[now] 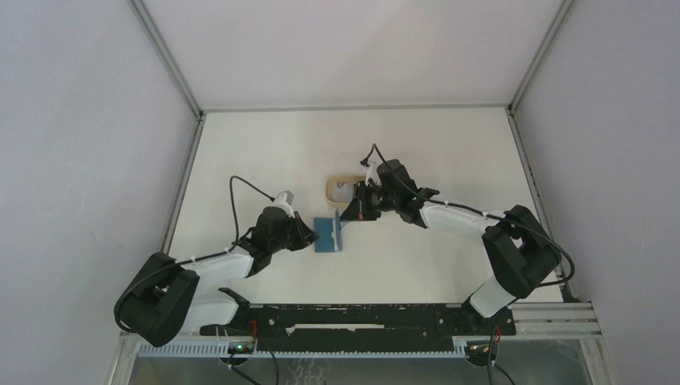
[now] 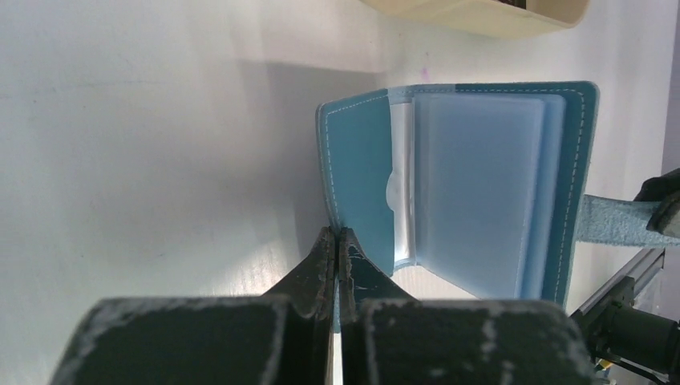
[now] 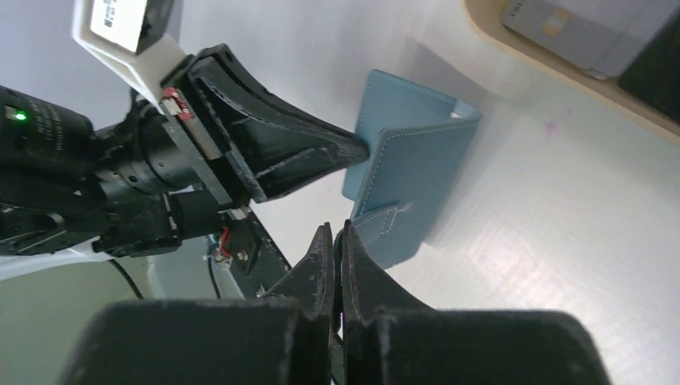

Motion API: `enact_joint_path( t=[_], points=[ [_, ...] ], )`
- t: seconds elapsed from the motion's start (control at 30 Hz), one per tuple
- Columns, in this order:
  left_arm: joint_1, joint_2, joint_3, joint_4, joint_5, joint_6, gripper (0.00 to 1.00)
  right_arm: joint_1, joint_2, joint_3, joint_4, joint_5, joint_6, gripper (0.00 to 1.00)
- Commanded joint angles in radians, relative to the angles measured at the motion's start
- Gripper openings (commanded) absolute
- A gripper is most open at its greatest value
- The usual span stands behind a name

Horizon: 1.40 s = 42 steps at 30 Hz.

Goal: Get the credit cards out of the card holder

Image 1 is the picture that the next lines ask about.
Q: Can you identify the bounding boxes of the right black cable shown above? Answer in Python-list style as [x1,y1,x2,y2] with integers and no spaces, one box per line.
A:
[360,143,576,385]

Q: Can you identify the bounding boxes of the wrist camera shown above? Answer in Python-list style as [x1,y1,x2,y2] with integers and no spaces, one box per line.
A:
[365,160,382,187]
[272,190,295,217]

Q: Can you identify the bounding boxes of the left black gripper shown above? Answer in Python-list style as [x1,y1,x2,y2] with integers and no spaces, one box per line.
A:
[269,211,318,253]

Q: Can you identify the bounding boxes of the white toothed cable duct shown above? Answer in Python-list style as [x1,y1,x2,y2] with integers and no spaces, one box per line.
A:
[138,340,468,359]

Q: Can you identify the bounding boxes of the left black cable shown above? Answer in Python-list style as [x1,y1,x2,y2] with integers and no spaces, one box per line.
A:
[229,176,277,243]

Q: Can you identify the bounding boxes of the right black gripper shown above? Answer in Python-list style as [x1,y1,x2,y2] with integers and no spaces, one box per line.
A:
[341,180,399,221]

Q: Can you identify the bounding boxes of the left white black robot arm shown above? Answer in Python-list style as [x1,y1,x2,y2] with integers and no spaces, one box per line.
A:
[113,206,318,347]

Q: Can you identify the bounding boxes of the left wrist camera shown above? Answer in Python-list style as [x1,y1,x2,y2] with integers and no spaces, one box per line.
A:
[272,190,295,217]

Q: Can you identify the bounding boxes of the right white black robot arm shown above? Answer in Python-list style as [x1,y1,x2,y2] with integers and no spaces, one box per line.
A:
[339,159,565,334]

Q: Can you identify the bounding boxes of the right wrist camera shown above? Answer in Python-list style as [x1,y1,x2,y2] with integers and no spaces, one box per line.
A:
[365,160,382,187]

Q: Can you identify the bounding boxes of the white card in tray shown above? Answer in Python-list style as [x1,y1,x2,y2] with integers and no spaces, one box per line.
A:
[330,182,355,203]

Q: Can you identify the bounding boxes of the beige oval tray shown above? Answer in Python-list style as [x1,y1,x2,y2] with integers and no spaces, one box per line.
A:
[325,174,366,209]

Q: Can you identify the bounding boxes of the black cable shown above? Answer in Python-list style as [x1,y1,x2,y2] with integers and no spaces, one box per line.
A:
[229,176,277,243]
[360,143,576,385]

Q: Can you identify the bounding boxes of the blue card holder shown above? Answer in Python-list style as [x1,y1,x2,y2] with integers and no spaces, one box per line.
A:
[313,209,345,253]

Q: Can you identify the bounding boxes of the black mounting base plate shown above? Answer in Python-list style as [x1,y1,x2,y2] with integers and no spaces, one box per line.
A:
[199,297,516,351]

